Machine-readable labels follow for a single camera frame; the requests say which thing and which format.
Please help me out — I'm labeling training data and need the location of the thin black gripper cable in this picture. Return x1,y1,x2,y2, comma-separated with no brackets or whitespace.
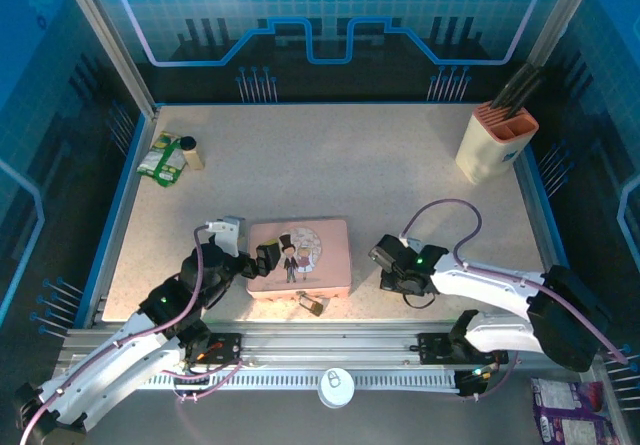
402,288,437,311

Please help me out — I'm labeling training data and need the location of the white round lid lock icon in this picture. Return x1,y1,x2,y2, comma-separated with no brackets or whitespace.
317,367,357,410

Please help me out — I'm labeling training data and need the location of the pink tin box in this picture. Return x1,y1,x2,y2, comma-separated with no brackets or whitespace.
245,218,352,301

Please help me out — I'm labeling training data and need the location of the white slotted cable duct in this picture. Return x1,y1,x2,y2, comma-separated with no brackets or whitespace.
137,368,461,392

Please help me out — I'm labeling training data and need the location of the green snack packet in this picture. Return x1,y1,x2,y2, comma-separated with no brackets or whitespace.
136,131,184,189

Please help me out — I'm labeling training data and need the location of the purple snack packet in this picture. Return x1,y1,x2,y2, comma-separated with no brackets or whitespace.
530,377,622,445

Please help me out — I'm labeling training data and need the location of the black knife handle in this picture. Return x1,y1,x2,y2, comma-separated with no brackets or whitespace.
491,62,532,110
499,67,544,112
506,77,547,119

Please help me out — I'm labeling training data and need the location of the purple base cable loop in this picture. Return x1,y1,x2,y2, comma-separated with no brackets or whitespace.
458,349,517,402
158,358,246,404

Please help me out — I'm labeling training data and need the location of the aluminium frame rail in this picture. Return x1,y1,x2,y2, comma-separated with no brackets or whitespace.
58,320,601,372

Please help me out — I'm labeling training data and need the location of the small wooden block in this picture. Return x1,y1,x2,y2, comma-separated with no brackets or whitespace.
181,146,206,172

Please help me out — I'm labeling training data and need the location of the cream knife block pink top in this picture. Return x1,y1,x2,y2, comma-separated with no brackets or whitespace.
454,100,540,185

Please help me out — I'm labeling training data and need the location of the aluminium frame post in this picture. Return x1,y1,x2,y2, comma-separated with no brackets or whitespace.
53,0,160,119
525,0,602,69

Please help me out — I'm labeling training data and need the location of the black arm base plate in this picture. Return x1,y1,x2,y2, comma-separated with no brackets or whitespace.
183,332,245,366
416,332,509,366

